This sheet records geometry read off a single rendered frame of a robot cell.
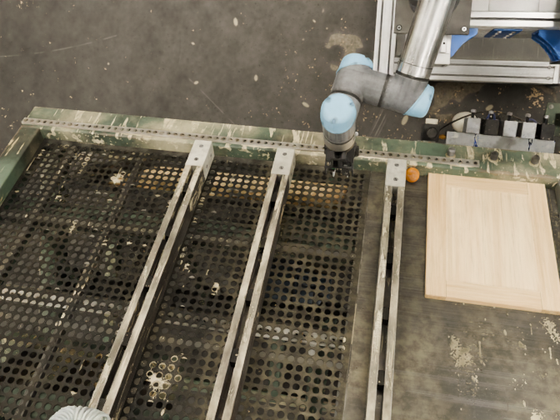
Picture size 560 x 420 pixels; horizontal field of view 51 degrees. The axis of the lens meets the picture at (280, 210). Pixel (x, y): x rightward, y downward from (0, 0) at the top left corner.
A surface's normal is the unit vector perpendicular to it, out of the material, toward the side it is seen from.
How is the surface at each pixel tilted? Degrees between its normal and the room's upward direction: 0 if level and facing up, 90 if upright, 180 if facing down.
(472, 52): 0
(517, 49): 0
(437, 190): 50
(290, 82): 0
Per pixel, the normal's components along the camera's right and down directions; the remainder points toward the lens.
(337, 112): -0.12, -0.32
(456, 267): -0.04, -0.65
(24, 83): -0.16, 0.16
